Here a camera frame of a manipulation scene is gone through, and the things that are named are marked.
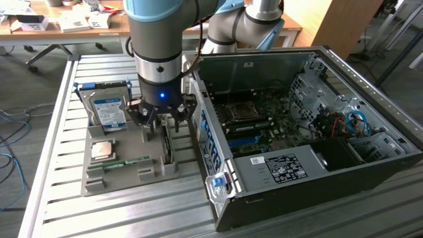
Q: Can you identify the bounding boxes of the red wire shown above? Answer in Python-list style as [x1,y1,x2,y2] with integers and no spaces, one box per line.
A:
[331,116,348,137]

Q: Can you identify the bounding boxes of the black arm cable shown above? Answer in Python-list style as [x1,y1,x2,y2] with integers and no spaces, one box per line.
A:
[180,0,203,77]

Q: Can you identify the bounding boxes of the black GPU graphics card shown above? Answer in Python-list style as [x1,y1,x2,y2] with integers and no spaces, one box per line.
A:
[157,114,176,166]

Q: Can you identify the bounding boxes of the wooden desk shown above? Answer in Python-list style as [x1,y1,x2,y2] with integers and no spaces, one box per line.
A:
[0,0,303,54]

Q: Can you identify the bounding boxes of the grey leg with casters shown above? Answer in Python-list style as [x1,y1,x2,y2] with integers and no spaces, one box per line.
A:
[24,44,73,73]

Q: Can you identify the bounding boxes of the green RAM stick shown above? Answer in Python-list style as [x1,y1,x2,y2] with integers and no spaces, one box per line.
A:
[231,121,271,132]
[87,155,151,171]

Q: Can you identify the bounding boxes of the black and white box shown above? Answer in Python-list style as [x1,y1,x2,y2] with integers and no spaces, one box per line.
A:
[8,14,49,32]

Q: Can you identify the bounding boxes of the blue expansion slot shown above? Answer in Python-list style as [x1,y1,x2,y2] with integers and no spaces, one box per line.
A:
[227,137,263,147]

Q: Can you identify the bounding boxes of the hard disk with blue carrier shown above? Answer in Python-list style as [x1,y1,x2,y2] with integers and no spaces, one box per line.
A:
[72,78,133,132]

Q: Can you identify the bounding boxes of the grey floor cable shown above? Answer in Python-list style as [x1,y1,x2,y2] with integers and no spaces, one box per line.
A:
[0,103,56,119]

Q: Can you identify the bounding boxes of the grey parts rack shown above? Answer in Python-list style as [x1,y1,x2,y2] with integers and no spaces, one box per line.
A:
[80,99,181,198]

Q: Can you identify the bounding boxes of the grey power supply unit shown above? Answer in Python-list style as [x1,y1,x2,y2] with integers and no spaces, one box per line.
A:
[232,144,331,193]

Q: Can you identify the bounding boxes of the pile of papers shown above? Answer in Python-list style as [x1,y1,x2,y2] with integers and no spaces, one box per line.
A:
[0,0,37,16]

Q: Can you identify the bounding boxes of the silver disk bay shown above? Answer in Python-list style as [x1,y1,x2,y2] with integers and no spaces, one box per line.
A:
[347,132,410,163]

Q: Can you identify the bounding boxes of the metal CPU socket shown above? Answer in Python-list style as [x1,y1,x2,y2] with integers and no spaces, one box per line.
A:
[225,101,261,122]

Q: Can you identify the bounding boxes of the small white box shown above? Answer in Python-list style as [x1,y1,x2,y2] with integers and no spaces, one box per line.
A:
[88,11,112,30]

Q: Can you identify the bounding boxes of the copper-topped CPU chip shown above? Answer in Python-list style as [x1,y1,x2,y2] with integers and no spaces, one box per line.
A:
[91,141,113,160]

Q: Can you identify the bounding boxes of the open black PC case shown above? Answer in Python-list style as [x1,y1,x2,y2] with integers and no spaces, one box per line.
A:
[180,46,423,233]

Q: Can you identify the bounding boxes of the green motherboard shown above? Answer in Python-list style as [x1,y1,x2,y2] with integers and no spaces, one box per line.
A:
[211,88,320,153]

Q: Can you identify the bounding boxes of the flat white box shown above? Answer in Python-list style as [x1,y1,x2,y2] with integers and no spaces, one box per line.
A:
[59,14,91,33]

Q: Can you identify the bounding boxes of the red yellow packet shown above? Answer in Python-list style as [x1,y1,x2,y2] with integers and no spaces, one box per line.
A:
[97,4,125,15]

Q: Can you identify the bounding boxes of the wooden cabinet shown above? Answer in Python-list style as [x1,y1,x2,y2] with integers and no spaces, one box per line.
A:
[310,0,386,60]

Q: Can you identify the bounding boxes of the blue disk wire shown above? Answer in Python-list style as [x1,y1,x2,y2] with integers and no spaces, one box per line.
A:
[344,110,371,139]

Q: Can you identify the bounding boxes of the blue floor cable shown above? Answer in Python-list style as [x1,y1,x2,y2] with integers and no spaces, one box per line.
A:
[0,110,32,212]

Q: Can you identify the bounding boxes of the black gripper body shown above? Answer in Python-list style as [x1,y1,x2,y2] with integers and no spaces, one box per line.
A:
[137,73,187,116]

